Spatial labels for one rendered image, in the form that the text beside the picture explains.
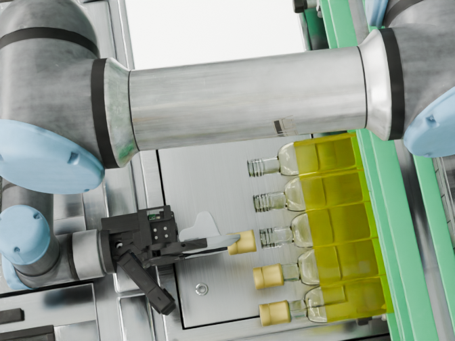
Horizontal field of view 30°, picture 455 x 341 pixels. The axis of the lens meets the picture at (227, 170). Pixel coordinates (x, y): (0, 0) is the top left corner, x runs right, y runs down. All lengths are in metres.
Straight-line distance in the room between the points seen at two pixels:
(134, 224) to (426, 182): 0.45
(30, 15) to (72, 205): 0.69
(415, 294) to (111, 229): 0.47
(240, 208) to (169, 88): 0.65
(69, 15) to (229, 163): 0.65
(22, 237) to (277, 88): 0.51
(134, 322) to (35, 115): 0.68
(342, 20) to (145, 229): 0.47
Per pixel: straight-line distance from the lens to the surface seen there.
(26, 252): 1.22
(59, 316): 1.52
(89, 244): 1.32
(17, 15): 0.92
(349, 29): 1.41
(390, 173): 1.24
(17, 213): 1.23
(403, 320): 1.28
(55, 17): 0.91
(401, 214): 1.23
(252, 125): 0.85
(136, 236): 1.33
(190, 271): 1.46
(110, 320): 1.49
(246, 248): 1.32
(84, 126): 0.85
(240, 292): 1.45
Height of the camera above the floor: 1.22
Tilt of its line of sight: 2 degrees down
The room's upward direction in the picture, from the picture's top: 99 degrees counter-clockwise
